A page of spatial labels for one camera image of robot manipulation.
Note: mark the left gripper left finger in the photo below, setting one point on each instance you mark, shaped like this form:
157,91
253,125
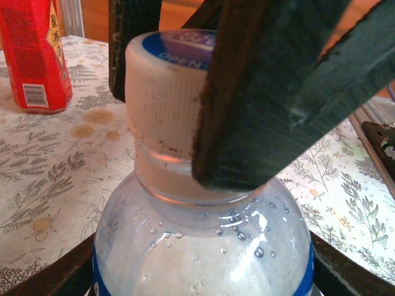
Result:
61,271

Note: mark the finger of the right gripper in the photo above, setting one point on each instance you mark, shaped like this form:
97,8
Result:
129,18
262,108

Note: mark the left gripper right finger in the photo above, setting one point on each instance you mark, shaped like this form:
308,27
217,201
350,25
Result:
345,274

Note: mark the white cap with blue top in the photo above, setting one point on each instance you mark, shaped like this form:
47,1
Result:
160,101

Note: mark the red label drink bottle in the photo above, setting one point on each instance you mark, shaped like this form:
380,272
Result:
31,61

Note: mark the blue label water bottle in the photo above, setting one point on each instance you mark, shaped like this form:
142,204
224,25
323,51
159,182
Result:
197,253

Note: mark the floral tablecloth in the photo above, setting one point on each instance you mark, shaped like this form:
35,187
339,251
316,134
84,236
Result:
46,172

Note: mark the aluminium frame post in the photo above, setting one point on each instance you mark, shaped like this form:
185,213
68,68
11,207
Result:
72,18

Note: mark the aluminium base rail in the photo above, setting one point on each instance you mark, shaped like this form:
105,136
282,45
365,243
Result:
379,108

